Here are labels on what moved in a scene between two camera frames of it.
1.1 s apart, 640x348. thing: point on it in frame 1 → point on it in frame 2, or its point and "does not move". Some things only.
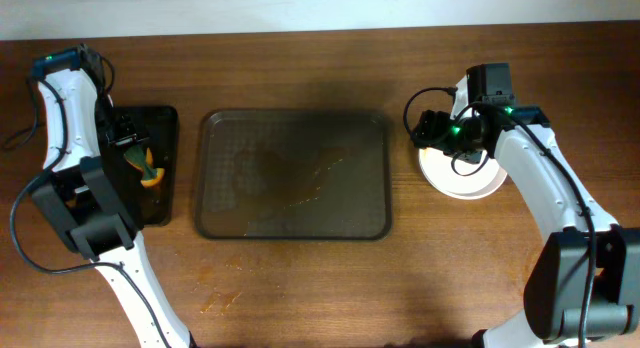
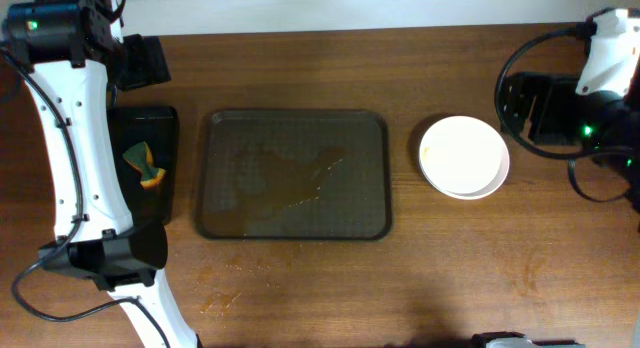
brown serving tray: [293, 176] does not move
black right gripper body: [425, 129] → [536, 108]
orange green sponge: [135, 156] does not move
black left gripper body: [123, 138] → [142, 61]
